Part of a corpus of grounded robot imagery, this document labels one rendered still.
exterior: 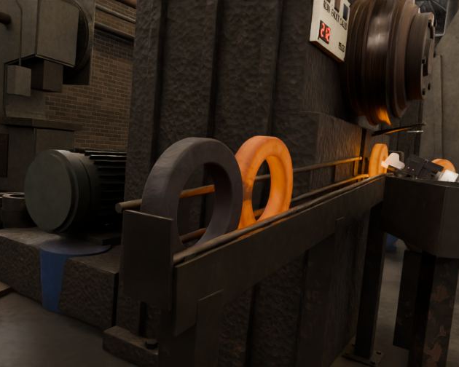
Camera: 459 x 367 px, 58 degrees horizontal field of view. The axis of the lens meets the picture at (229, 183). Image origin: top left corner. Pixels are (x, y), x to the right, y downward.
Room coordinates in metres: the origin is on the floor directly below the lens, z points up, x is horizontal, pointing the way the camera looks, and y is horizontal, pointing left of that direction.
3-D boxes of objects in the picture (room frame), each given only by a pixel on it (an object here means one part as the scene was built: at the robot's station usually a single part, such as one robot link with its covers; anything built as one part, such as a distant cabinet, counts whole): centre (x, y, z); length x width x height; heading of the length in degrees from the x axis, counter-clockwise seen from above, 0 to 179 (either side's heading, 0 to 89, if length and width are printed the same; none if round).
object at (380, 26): (1.48, -0.53, 1.11); 0.47 x 0.06 x 0.47; 149
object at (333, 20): (1.25, -0.26, 1.15); 0.26 x 0.02 x 0.18; 149
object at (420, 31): (1.43, -0.61, 1.11); 0.28 x 0.06 x 0.28; 149
